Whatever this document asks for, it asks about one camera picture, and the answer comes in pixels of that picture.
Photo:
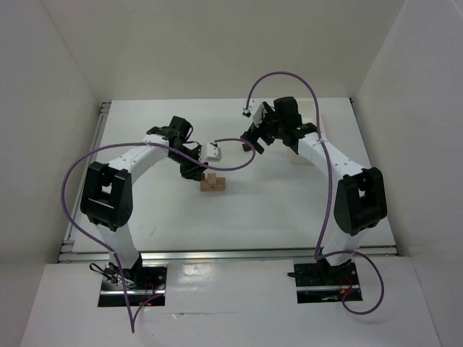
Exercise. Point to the aluminium front rail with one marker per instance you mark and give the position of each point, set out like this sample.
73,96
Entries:
68,255

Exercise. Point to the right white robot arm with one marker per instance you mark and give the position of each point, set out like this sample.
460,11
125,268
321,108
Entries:
356,194

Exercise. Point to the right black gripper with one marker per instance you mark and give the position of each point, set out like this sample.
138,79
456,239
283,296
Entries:
258,134

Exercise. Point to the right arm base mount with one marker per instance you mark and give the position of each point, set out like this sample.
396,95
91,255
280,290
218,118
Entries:
314,283

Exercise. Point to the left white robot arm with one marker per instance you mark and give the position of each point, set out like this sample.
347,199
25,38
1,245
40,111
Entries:
107,195

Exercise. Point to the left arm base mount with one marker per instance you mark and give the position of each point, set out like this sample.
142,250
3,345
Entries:
148,291

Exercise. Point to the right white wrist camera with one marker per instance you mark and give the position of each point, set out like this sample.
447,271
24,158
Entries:
255,111

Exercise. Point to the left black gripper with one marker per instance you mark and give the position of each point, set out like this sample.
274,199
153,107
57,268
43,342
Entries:
192,170

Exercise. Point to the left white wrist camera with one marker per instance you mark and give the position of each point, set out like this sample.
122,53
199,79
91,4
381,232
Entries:
211,152

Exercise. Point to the long light wood block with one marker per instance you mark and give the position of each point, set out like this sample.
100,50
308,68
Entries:
218,190

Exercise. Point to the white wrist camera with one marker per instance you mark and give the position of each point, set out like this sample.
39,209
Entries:
211,152
255,111

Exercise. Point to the white plastic bin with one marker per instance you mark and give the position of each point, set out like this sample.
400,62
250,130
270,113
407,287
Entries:
300,121

